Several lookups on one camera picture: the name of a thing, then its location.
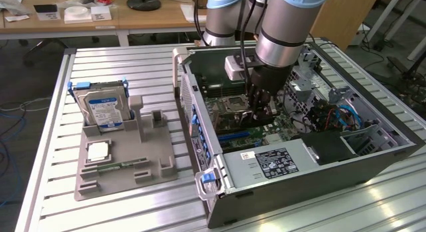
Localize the wooden cabinet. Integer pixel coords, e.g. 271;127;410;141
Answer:
309;0;382;50

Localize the black chair base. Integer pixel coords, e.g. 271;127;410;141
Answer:
17;37;101;67

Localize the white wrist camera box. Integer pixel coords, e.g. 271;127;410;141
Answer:
224;56;253;81

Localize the black and white box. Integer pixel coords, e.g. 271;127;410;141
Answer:
32;4;62;21

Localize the metal CPU socket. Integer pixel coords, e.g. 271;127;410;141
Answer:
221;95;250;113

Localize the green Dell motherboard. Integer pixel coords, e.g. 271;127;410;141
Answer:
198;80;295;153

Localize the green RAM stick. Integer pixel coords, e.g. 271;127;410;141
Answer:
94;161;136;170

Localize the white paper card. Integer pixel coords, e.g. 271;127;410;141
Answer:
4;14;31;22

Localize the silver CPU chip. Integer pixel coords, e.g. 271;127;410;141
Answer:
85;141;109;162

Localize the silver metal disk bay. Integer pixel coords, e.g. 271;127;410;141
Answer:
283;51;335;113

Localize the white floor cable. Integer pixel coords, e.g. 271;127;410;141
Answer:
0;97;50;112

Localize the flat white box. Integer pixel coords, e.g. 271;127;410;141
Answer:
62;13;94;24

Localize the blue floor cable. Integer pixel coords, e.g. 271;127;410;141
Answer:
0;112;28;208

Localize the dark grey PC case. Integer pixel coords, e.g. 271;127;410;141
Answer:
176;41;426;229

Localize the hard disk with blue caddy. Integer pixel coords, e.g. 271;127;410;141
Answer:
66;77;134;130

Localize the RAM slot with white latches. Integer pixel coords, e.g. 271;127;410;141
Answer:
201;81;249;88
204;87;249;94

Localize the clear plastic bag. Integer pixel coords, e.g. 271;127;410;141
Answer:
0;0;33;14

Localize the black floor stand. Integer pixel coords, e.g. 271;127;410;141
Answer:
385;56;426;103

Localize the white table frame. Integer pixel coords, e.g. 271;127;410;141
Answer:
363;0;426;60

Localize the grey plastic parts rack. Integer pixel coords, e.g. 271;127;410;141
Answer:
73;94;180;202

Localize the white paper stack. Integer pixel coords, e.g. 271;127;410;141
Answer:
180;3;208;22

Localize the blue wire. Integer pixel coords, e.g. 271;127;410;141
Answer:
334;104;363;132

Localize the black round lamp base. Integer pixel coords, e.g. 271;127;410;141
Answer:
125;0;162;11

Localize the red wire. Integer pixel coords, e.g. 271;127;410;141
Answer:
326;109;338;128

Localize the grey card retention bracket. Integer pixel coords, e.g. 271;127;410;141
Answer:
172;47;190;89

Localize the silver finned chipset heatsink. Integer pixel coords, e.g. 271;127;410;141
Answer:
265;134;285;144

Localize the white round bowl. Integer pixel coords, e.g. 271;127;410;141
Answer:
64;6;89;17

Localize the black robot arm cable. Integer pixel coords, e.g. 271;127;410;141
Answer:
194;0;267;92

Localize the grey power supply unit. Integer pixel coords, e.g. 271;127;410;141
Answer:
221;139;321;195

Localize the low-profile Nvidia graphics card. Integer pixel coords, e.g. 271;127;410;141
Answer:
214;103;279;130

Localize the black power cable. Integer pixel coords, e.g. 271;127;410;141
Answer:
307;33;341;49

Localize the blue expansion slot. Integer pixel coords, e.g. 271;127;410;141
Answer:
217;131;250;141

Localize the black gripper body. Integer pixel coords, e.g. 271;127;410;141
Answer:
248;66;295;96

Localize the white cube box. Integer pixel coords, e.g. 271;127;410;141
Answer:
89;6;113;21

